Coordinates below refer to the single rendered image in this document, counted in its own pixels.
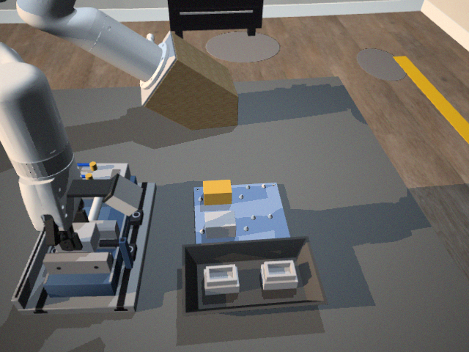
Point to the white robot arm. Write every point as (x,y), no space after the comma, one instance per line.
(30,128)

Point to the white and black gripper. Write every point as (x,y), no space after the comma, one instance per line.
(47,203)

